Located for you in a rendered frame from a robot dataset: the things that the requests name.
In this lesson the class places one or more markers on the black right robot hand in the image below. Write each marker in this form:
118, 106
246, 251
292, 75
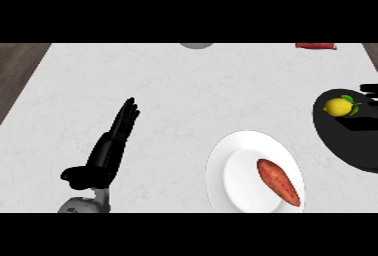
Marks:
369, 89

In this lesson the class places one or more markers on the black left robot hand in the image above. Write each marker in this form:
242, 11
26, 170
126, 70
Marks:
104, 156

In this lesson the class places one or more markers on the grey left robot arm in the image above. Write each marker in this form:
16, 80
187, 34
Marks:
82, 204

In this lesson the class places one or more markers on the yellow lemon with green leaves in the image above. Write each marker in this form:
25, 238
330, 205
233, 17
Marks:
338, 106

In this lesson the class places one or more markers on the black plate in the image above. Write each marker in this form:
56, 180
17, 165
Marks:
351, 143

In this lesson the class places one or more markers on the white plate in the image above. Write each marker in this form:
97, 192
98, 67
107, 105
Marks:
236, 173

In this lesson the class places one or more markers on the red flat object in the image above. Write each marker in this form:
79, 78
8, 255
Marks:
315, 46

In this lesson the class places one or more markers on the orange-red sweet potato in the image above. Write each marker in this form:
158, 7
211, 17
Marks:
277, 181

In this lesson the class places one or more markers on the grey round object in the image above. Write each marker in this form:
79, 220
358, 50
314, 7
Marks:
196, 45

